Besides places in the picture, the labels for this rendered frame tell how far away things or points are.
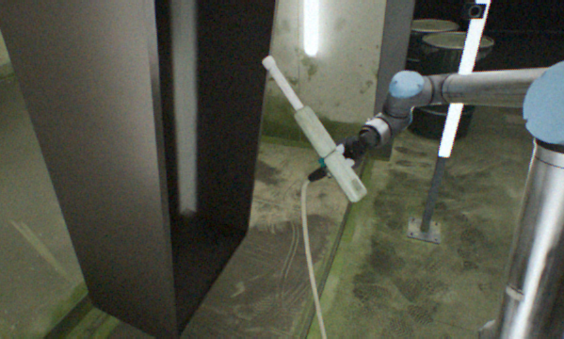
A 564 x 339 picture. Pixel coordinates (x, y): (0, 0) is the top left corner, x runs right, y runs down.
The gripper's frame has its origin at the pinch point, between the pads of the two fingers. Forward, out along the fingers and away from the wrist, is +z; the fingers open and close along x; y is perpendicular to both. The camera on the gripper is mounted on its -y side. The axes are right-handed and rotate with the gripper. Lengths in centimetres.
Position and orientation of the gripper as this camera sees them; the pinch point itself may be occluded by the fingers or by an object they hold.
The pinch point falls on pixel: (329, 167)
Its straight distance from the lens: 100.3
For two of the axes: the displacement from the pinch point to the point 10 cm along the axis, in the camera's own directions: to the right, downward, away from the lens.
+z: -7.6, 5.1, -4.1
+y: -3.4, 2.3, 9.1
